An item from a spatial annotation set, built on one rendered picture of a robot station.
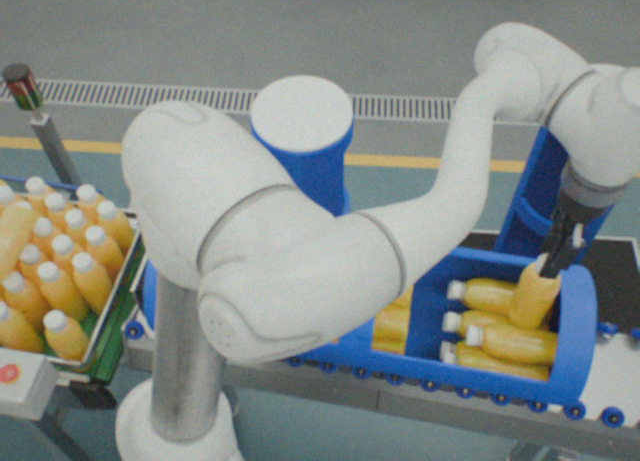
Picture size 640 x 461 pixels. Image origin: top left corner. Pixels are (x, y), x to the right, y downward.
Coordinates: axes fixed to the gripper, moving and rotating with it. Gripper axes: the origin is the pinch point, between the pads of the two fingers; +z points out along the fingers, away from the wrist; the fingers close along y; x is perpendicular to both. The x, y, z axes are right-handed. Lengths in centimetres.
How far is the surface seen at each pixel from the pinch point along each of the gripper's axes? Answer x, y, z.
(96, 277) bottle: 92, -4, 31
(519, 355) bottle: 0.2, -9.0, 22.8
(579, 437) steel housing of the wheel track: -18, -13, 47
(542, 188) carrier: -21, 87, 89
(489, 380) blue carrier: 5.5, -14.8, 23.9
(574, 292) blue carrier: -7.3, 0.8, 12.1
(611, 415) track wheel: -21.6, -11.1, 38.0
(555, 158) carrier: -21, 88, 73
